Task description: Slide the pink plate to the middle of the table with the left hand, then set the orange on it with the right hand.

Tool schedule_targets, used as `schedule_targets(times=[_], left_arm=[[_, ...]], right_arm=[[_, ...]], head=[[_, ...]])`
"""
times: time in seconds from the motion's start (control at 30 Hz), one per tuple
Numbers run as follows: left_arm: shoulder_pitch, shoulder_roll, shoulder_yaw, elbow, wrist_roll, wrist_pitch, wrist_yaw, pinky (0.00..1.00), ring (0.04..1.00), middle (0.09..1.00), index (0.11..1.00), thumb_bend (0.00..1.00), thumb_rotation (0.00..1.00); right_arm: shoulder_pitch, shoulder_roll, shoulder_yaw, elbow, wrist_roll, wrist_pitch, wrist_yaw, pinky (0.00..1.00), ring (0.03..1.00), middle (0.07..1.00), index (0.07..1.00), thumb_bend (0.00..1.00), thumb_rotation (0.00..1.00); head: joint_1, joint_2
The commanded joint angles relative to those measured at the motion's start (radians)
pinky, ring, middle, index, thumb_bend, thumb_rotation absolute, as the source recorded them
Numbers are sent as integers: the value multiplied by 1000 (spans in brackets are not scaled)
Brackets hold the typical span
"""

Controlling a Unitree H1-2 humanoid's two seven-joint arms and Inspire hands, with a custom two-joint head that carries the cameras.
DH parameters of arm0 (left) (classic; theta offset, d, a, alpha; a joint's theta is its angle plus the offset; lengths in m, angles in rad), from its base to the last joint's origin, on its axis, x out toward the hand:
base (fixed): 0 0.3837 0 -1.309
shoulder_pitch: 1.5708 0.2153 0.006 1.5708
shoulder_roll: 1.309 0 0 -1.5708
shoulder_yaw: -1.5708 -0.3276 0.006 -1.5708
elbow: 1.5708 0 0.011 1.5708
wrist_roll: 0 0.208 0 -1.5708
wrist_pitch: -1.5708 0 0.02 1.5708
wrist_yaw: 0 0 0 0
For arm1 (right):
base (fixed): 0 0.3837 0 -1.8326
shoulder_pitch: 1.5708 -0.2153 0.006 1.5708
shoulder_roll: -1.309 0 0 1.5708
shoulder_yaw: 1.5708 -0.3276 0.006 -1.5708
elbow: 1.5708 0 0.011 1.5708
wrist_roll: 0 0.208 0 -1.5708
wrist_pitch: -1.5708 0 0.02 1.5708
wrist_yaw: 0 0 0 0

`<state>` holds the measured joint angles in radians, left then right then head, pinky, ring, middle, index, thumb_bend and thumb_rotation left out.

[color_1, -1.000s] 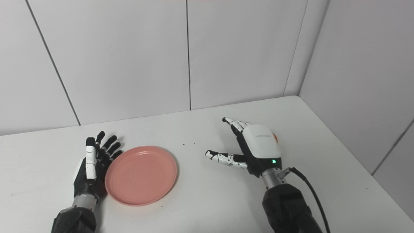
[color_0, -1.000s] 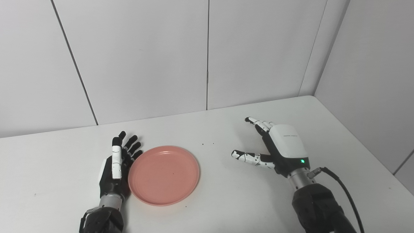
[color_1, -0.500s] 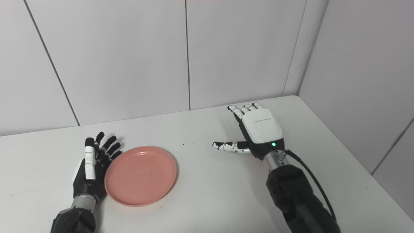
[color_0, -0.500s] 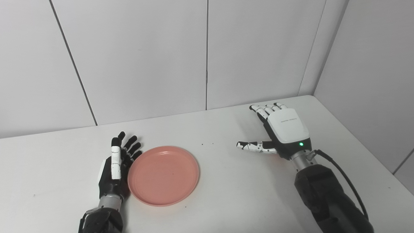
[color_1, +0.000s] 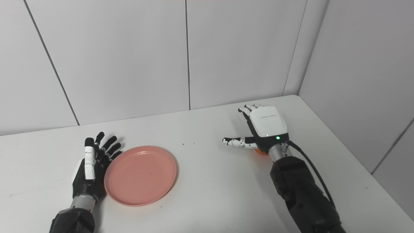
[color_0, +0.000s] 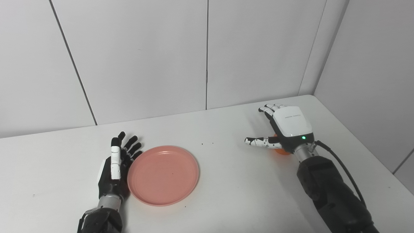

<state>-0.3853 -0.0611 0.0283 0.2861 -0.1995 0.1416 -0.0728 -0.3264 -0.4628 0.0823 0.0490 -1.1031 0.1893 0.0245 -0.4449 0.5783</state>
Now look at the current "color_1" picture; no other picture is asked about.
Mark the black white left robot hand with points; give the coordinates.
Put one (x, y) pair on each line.
(81, 184)

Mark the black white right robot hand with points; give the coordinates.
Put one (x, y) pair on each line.
(268, 123)

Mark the pink round plate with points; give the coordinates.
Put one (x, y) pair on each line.
(140, 175)

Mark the orange fruit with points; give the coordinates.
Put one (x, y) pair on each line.
(261, 152)

